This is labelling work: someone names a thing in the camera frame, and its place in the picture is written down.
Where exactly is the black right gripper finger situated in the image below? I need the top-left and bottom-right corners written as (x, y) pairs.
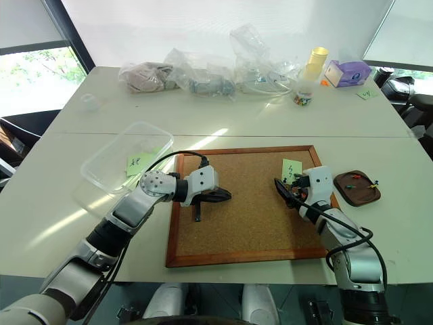
top-left (275, 177), bottom-right (300, 207)
top-left (273, 178), bottom-right (296, 209)

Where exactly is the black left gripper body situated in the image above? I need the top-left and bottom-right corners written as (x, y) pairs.
top-left (192, 189), bottom-right (220, 223)

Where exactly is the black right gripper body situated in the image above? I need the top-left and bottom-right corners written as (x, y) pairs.
top-left (286, 172), bottom-right (311, 202)

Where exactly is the green sticky note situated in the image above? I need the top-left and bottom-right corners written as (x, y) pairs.
top-left (356, 89), bottom-right (380, 102)
top-left (125, 146), bottom-right (164, 177)
top-left (281, 158), bottom-right (303, 181)

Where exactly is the dark wooden tray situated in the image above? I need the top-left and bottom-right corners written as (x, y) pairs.
top-left (333, 170), bottom-right (382, 207)

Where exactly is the clear jar of pushpins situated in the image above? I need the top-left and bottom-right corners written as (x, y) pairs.
top-left (292, 88), bottom-right (315, 108)

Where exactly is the clear plastic box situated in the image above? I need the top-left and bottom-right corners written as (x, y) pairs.
top-left (80, 121), bottom-right (175, 196)

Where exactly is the purple tissue box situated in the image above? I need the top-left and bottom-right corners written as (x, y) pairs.
top-left (323, 60), bottom-right (373, 89)

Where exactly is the wood framed cork board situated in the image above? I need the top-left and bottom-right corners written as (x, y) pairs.
top-left (165, 145), bottom-right (340, 269)

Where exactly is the white rounded robot leg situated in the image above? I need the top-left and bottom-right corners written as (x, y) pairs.
top-left (241, 283), bottom-right (281, 325)
top-left (141, 283), bottom-right (190, 322)

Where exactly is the plastic bag with grey items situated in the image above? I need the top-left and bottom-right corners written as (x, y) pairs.
top-left (164, 48), bottom-right (238, 100)

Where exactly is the yellow cup stack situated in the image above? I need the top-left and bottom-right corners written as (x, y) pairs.
top-left (302, 47), bottom-right (330, 81)

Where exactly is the plastic bag with pink cloth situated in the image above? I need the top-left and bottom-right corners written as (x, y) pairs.
top-left (118, 60), bottom-right (181, 95)

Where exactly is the black office chair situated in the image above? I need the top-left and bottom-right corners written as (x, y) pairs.
top-left (0, 108), bottom-right (62, 192)
top-left (371, 66), bottom-right (433, 145)

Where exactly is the small white round cup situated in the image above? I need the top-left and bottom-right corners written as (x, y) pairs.
top-left (80, 93), bottom-right (101, 112)

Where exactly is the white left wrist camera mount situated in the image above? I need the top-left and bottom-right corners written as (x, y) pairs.
top-left (179, 165), bottom-right (221, 208)

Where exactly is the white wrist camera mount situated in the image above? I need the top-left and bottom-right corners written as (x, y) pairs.
top-left (302, 165), bottom-right (334, 209)
top-left (179, 165), bottom-right (221, 208)

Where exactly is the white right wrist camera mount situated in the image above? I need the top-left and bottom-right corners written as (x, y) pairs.
top-left (302, 165), bottom-right (334, 209)

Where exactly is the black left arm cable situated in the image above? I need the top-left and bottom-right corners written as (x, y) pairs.
top-left (141, 150), bottom-right (209, 186)

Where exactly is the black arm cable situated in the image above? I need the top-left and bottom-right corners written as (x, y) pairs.
top-left (141, 150), bottom-right (209, 186)
top-left (290, 198), bottom-right (388, 288)

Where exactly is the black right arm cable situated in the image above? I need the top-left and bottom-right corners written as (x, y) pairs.
top-left (290, 198), bottom-right (388, 288)

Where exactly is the clear plastic bag with cable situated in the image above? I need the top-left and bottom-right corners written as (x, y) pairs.
top-left (229, 22), bottom-right (300, 98)

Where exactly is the black window frame post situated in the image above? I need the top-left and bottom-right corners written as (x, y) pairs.
top-left (43, 0), bottom-right (97, 74)

